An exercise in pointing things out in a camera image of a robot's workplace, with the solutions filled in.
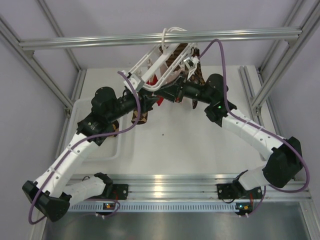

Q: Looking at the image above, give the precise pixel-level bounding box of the red sock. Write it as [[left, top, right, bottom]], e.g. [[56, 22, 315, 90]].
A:
[[146, 73, 165, 107]]

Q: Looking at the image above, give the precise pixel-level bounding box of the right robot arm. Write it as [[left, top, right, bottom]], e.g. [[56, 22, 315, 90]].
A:
[[154, 73, 303, 199]]

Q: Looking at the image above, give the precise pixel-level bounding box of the white plastic bin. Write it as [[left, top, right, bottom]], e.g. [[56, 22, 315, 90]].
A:
[[64, 98, 122, 163]]

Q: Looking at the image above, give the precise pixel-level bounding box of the white plastic sock hanger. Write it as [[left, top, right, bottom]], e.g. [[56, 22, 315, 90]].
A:
[[123, 26, 200, 92]]

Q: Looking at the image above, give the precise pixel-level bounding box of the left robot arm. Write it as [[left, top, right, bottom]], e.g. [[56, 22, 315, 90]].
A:
[[22, 87, 159, 222]]

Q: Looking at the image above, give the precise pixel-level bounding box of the perforated cable duct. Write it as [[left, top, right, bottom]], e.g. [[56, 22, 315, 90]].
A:
[[68, 201, 252, 213]]

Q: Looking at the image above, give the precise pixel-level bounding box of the aluminium crossbar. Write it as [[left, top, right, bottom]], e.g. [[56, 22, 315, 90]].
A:
[[19, 27, 302, 50]]

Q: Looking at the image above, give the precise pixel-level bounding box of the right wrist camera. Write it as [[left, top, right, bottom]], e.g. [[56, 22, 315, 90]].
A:
[[183, 56, 200, 75]]

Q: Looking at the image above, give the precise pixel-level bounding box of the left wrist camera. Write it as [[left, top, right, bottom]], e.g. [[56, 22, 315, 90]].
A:
[[122, 71, 145, 93]]

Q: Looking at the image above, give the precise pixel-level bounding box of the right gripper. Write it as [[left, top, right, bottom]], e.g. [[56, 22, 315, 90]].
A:
[[155, 71, 214, 105]]

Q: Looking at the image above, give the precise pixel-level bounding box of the brown checkered hanging sock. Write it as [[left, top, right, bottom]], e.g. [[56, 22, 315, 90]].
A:
[[159, 42, 206, 110]]

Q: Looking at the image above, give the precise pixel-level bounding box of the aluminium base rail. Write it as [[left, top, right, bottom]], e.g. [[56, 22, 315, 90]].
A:
[[67, 173, 308, 201]]

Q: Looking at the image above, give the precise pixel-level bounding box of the pink sock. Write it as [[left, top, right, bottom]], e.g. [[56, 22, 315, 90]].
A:
[[147, 59, 186, 85]]

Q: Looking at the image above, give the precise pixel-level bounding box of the brown checkered sock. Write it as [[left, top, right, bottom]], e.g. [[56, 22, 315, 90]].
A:
[[159, 42, 206, 110], [131, 109, 148, 125]]

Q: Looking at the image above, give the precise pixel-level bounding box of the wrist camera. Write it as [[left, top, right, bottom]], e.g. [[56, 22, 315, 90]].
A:
[[183, 56, 200, 75], [122, 71, 145, 93]]

